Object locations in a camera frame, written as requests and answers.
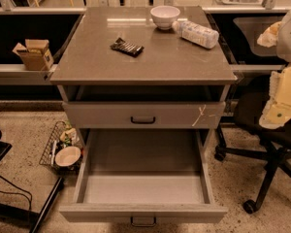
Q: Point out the closed grey upper drawer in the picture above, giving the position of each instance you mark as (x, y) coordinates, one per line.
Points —
(162, 115)

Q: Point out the black wire basket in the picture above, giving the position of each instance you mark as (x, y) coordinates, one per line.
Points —
(63, 135)

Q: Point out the open grey lower drawer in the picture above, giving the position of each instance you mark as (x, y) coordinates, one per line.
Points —
(143, 177)

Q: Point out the black office chair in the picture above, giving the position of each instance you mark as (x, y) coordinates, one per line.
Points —
(277, 143)

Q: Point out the clear plastic water bottle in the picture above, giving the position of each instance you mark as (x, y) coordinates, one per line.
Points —
(196, 33)

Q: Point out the black stand base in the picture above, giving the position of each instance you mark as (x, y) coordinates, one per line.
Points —
(26, 218)

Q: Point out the white ceramic bowl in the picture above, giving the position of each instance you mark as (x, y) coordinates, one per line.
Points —
(164, 16)

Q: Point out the beige bowl in basket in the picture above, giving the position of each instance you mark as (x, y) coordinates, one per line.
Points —
(68, 156)

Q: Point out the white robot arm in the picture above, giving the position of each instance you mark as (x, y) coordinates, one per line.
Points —
(283, 46)

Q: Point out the open cardboard box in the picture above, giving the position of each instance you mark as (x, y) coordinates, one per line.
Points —
(35, 54)

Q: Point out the black rxbar chocolate bar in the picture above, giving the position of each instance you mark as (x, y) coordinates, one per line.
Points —
(126, 48)

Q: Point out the grey drawer cabinet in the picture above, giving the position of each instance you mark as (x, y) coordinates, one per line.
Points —
(169, 69)

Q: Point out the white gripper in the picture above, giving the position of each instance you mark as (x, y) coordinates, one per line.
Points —
(290, 39)

